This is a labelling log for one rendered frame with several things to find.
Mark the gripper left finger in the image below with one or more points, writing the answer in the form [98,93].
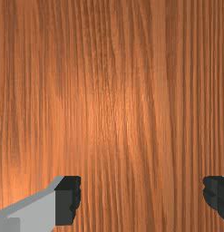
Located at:
[40,208]

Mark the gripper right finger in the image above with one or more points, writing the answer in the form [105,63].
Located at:
[217,191]

